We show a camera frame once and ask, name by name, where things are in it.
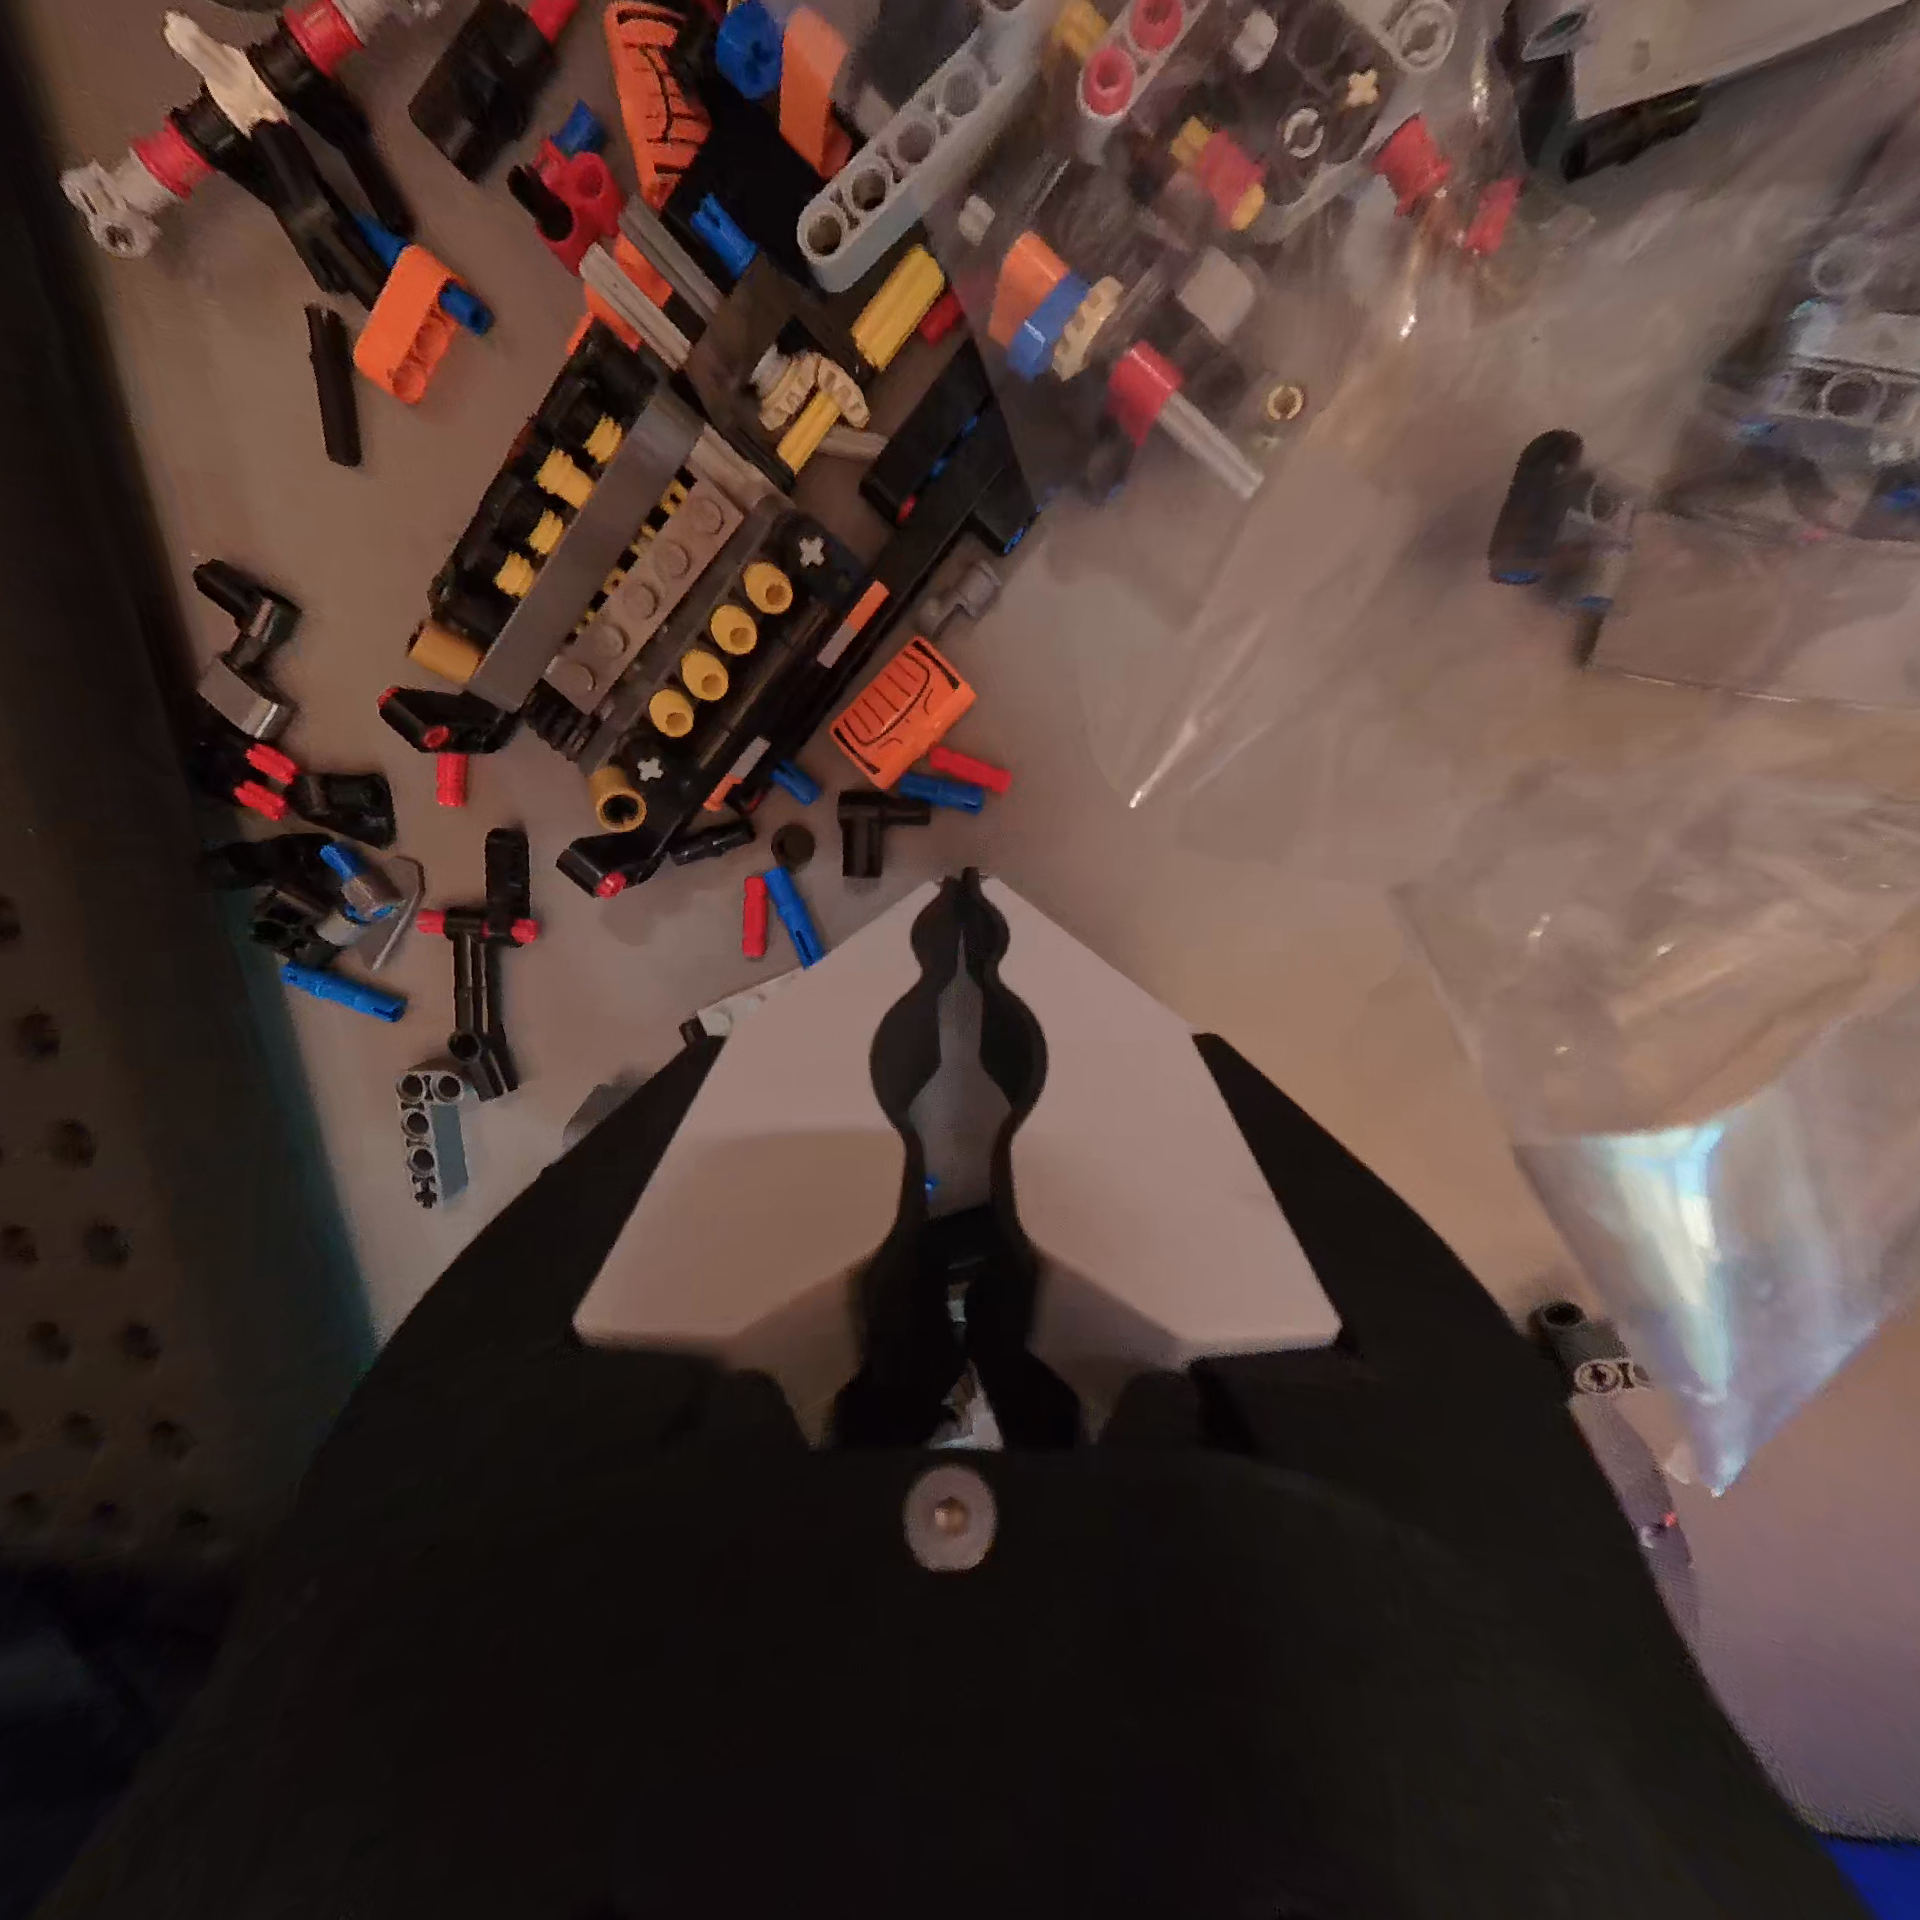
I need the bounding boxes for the grey red lego axle assembly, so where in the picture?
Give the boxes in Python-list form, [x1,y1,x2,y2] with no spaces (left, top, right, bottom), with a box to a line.
[59,0,422,302]

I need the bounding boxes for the partly built lego engine block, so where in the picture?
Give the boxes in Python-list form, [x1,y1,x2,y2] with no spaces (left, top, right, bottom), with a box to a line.
[404,323,870,895]

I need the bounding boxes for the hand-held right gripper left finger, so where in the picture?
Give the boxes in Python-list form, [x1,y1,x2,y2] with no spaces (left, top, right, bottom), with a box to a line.
[571,878,961,1443]

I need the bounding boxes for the black perforated board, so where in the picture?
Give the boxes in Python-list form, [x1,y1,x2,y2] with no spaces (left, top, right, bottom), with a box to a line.
[0,0,377,1593]

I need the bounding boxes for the pile of lego pieces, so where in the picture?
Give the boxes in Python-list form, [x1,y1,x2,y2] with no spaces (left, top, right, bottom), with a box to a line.
[59,0,1050,1217]

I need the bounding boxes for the clear bags of parts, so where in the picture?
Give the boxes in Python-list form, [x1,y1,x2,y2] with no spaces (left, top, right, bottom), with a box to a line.
[840,0,1920,1142]

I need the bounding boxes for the dark grey lego connector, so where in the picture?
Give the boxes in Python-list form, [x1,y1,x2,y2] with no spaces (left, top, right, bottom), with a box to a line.
[1531,1301,1651,1400]

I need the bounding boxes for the empty clear plastic bag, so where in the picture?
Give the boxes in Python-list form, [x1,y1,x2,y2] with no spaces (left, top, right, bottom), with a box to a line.
[1394,839,1920,1502]

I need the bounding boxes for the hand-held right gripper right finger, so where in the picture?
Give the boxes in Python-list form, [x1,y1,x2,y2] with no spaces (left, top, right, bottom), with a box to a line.
[967,870,1344,1445]

